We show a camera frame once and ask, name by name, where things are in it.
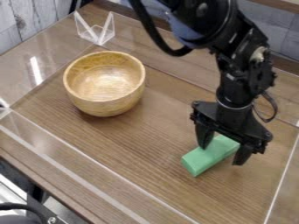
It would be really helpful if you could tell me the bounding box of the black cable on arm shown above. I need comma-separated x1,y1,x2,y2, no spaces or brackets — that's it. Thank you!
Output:
126,0,196,58

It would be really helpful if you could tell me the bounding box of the green rectangular block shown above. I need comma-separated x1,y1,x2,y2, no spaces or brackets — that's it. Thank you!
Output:
181,135,238,177

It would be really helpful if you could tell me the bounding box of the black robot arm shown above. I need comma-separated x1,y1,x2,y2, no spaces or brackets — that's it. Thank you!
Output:
157,0,276,165

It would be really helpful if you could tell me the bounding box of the black stand with cable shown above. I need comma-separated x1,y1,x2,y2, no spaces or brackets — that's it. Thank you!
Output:
0,195,61,224

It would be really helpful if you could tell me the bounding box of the clear acrylic corner bracket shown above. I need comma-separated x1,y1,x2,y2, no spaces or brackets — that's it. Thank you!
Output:
73,11,116,46

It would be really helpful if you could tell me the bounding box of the wooden bowl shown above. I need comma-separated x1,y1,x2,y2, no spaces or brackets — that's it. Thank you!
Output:
62,51,145,117

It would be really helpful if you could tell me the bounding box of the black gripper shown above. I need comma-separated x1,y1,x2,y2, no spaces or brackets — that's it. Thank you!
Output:
190,101,273,165

